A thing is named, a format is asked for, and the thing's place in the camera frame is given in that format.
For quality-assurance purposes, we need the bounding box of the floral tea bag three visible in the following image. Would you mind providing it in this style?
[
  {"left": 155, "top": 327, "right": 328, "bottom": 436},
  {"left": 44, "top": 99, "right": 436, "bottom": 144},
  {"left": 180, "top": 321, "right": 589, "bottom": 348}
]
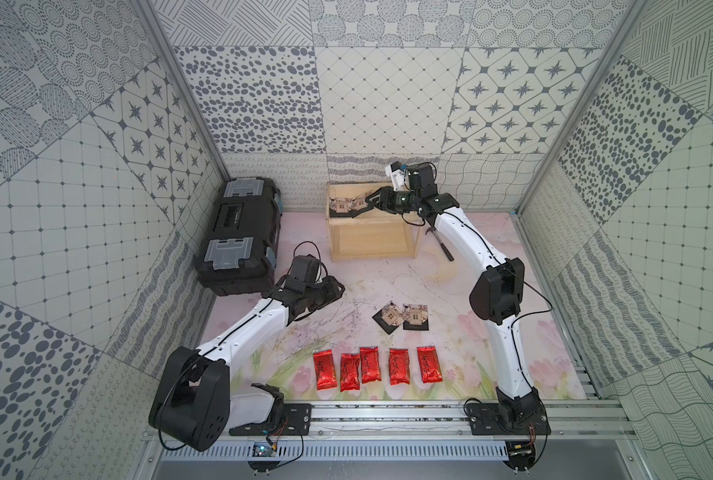
[{"left": 372, "top": 302, "right": 404, "bottom": 335}]

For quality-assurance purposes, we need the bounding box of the floral tea bag one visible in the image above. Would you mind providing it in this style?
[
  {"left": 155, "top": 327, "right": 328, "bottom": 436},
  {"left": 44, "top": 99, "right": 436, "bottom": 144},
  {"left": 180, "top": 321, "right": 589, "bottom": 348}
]
[{"left": 328, "top": 197, "right": 352, "bottom": 218}]

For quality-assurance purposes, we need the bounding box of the floral tea bag four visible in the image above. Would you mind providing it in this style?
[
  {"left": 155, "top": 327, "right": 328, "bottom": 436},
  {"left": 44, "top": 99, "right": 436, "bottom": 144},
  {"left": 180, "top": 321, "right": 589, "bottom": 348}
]
[{"left": 402, "top": 304, "right": 429, "bottom": 331}]

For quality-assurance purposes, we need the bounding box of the black plastic toolbox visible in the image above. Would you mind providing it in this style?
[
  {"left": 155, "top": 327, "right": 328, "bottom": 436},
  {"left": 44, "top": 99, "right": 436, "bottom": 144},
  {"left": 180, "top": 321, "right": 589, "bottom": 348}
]
[{"left": 194, "top": 177, "right": 282, "bottom": 296}]

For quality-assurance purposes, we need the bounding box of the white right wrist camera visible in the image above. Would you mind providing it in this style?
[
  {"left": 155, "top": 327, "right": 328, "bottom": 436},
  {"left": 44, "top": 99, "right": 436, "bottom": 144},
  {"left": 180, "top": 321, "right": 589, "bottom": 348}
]
[{"left": 385, "top": 161, "right": 409, "bottom": 191}]

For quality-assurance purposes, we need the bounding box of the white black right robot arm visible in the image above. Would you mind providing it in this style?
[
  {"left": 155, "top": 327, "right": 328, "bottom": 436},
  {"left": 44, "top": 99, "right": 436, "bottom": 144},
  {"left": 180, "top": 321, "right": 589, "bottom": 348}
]
[{"left": 365, "top": 186, "right": 544, "bottom": 431}]

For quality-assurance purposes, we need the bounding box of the light wooden shelf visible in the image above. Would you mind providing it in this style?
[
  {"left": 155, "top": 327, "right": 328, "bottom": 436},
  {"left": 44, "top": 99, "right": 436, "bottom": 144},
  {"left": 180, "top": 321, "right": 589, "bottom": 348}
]
[{"left": 326, "top": 182, "right": 421, "bottom": 262}]

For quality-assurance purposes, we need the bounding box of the green circuit board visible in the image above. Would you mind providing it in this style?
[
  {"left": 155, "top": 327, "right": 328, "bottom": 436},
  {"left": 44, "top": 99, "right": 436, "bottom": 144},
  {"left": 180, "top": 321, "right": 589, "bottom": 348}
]
[{"left": 252, "top": 442, "right": 276, "bottom": 458}]

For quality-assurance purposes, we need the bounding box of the red tea bag four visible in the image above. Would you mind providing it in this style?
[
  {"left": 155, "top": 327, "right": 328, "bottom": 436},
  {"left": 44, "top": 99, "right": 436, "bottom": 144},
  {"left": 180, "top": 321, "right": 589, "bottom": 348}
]
[{"left": 388, "top": 349, "right": 410, "bottom": 385}]

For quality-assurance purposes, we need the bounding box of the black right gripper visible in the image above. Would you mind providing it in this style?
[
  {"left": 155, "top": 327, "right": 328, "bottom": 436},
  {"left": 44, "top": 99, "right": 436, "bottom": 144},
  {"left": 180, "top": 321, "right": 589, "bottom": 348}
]
[{"left": 364, "top": 186, "right": 420, "bottom": 214}]

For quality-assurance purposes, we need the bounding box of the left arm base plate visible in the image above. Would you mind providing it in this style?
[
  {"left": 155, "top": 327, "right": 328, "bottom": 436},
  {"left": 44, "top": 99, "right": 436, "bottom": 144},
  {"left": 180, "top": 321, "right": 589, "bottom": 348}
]
[{"left": 228, "top": 403, "right": 314, "bottom": 438}]

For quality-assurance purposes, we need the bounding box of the black handled hammer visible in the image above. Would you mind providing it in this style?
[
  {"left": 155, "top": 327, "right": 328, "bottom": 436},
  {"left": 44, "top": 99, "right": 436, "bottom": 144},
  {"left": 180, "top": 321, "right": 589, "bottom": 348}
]
[{"left": 427, "top": 227, "right": 454, "bottom": 262}]

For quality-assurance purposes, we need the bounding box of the red tea bag two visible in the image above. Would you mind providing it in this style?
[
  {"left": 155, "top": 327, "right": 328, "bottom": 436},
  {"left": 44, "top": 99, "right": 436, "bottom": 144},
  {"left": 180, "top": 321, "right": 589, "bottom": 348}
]
[{"left": 340, "top": 353, "right": 360, "bottom": 392}]

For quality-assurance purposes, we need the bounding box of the red tea bag one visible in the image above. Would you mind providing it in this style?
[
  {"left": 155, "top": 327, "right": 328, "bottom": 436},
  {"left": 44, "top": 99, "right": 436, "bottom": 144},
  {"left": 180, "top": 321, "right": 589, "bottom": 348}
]
[{"left": 314, "top": 350, "right": 338, "bottom": 391}]

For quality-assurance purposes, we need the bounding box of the aluminium mounting rail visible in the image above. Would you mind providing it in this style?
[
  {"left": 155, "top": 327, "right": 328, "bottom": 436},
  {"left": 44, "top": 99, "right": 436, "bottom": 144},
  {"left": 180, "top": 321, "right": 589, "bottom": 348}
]
[{"left": 142, "top": 365, "right": 639, "bottom": 442}]

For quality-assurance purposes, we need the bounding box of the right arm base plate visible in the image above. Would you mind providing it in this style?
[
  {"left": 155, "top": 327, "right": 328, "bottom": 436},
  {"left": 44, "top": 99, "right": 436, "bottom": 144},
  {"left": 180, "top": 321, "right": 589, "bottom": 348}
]
[{"left": 462, "top": 399, "right": 551, "bottom": 437}]

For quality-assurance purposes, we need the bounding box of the floral tea bag two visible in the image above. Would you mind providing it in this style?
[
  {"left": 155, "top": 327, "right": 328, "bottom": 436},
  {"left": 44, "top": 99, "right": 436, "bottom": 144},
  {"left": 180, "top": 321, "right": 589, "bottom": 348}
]
[{"left": 348, "top": 194, "right": 374, "bottom": 218}]

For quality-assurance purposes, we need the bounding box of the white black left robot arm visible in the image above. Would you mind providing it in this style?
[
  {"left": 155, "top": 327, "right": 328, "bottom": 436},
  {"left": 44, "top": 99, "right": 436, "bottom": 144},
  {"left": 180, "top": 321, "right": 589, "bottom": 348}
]
[{"left": 148, "top": 255, "right": 346, "bottom": 452}]

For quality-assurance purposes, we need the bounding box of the red tea bag three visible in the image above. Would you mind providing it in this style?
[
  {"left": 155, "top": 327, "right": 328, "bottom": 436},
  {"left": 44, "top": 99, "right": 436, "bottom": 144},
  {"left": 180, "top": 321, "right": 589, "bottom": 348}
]
[{"left": 359, "top": 347, "right": 382, "bottom": 384}]

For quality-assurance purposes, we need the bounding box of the red tea bag five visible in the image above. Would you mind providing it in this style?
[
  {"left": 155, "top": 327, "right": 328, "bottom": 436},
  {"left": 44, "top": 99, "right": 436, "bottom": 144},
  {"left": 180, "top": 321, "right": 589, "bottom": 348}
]
[{"left": 416, "top": 346, "right": 443, "bottom": 384}]

